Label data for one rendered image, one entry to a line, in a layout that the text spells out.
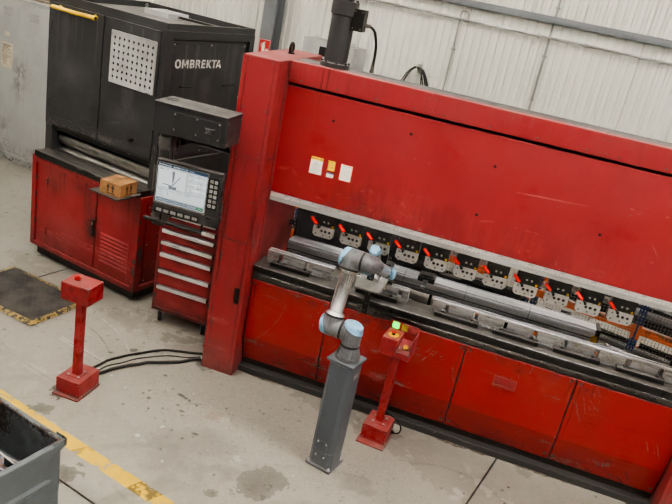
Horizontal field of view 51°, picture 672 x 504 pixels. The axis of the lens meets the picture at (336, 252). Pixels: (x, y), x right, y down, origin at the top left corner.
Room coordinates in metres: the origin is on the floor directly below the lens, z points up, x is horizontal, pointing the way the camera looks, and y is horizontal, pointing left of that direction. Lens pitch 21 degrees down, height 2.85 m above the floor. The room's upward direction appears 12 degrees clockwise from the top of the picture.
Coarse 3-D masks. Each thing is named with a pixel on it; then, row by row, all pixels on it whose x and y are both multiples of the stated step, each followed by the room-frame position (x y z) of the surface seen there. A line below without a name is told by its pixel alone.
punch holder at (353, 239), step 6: (348, 222) 4.51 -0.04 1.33; (348, 228) 4.51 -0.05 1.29; (354, 228) 4.50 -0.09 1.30; (360, 228) 4.49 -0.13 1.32; (342, 234) 4.51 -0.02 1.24; (348, 234) 4.50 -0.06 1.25; (354, 234) 4.50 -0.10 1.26; (360, 234) 4.49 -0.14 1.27; (342, 240) 4.52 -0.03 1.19; (348, 240) 4.50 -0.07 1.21; (354, 240) 4.49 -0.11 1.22; (360, 240) 4.48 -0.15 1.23; (354, 246) 4.49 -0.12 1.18
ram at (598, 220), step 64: (320, 128) 4.58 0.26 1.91; (384, 128) 4.49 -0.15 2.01; (448, 128) 4.40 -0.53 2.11; (320, 192) 4.57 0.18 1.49; (384, 192) 4.47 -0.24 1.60; (448, 192) 4.38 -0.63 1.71; (512, 192) 4.29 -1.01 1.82; (576, 192) 4.21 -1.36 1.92; (640, 192) 4.13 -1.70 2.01; (512, 256) 4.26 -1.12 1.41; (576, 256) 4.18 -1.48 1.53; (640, 256) 4.10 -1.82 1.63
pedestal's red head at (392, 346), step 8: (392, 320) 4.19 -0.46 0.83; (392, 328) 4.18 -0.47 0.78; (400, 328) 4.17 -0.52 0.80; (384, 336) 4.04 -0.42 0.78; (400, 336) 4.09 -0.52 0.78; (416, 336) 4.08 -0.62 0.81; (384, 344) 4.04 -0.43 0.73; (392, 344) 4.02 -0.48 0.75; (400, 344) 4.09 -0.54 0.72; (408, 344) 4.09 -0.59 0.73; (384, 352) 4.03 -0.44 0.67; (392, 352) 4.02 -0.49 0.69; (400, 352) 4.01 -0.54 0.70; (408, 352) 4.04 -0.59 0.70; (408, 360) 3.99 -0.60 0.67
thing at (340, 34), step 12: (336, 0) 4.66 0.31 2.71; (348, 0) 4.68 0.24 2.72; (336, 12) 4.65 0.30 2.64; (348, 12) 4.64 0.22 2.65; (360, 12) 4.65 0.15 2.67; (336, 24) 4.66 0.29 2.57; (348, 24) 4.66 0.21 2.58; (360, 24) 4.65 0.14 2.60; (336, 36) 4.65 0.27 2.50; (348, 36) 4.67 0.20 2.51; (336, 48) 4.65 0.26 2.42; (348, 48) 4.69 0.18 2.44; (324, 60) 4.69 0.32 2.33; (336, 60) 4.65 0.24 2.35; (372, 72) 4.80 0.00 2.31
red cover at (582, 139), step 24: (312, 72) 4.59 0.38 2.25; (336, 72) 4.56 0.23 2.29; (360, 96) 4.52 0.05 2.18; (384, 96) 4.48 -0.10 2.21; (408, 96) 4.45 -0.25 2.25; (432, 96) 4.41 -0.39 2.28; (456, 120) 4.37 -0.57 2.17; (480, 120) 4.34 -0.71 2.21; (504, 120) 4.31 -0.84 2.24; (528, 120) 4.28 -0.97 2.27; (552, 120) 4.28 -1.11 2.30; (552, 144) 4.24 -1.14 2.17; (576, 144) 4.21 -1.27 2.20; (600, 144) 4.18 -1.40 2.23; (624, 144) 4.15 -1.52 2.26; (648, 144) 4.12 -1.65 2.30; (648, 168) 4.11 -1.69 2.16
